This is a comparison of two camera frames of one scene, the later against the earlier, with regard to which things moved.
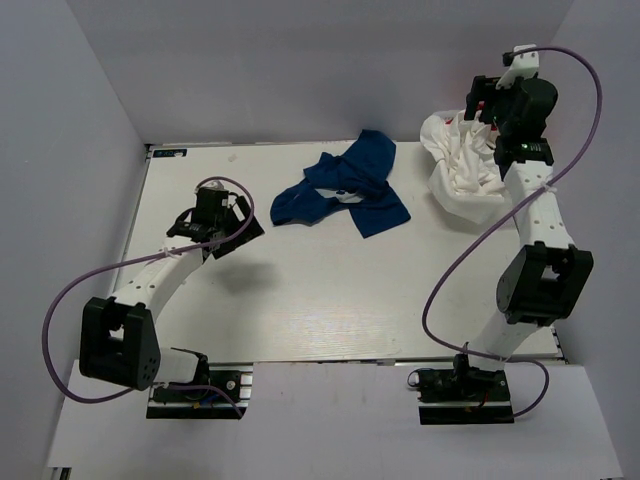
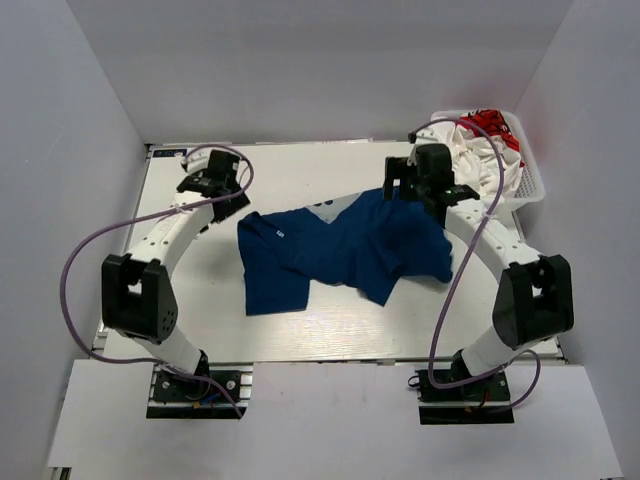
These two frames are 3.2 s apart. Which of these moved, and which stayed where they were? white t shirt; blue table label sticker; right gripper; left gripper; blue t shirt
Moved: right gripper; blue t shirt; left gripper
Stayed: blue table label sticker; white t shirt
